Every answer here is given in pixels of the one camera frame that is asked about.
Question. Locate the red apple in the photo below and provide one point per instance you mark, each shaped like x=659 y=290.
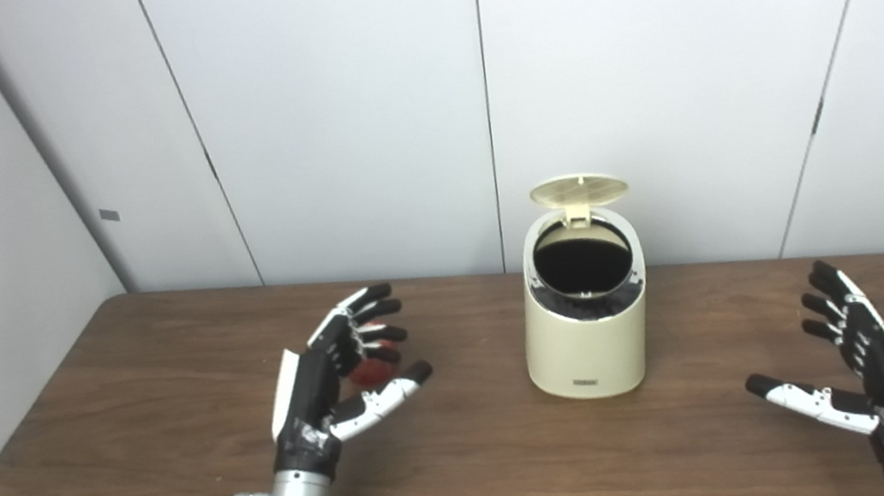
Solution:
x=373 y=373

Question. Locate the cream round bin lid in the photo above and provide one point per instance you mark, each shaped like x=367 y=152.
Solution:
x=579 y=190

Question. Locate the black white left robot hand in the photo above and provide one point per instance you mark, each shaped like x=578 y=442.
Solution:
x=304 y=406

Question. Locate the cream-colored bin body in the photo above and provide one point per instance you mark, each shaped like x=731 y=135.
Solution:
x=586 y=349

